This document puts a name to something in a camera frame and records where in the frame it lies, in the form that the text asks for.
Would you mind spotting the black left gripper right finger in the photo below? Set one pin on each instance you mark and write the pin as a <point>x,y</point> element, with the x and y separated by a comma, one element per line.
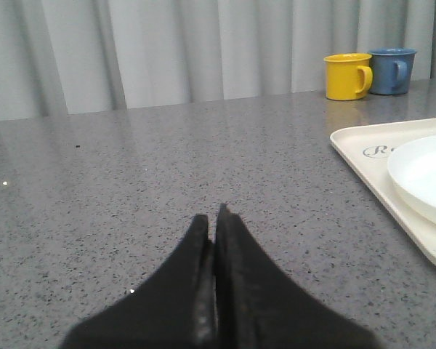
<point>259,306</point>

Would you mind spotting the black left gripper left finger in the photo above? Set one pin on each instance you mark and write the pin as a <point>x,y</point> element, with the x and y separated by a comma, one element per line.
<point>174,308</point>

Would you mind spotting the white round plate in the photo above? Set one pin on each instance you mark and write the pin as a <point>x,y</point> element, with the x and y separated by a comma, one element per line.
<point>412,169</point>

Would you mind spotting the cream rabbit serving tray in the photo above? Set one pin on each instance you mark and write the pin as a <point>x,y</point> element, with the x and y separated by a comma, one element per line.
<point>366,150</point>

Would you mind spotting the yellow enamel mug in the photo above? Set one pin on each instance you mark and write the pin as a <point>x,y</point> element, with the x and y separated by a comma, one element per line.
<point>348,76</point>

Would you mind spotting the blue enamel mug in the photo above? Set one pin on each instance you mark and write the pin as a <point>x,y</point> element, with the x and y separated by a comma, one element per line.
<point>392,68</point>

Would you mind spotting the grey pleated curtain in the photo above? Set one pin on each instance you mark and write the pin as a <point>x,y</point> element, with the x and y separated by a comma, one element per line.
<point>68,57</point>

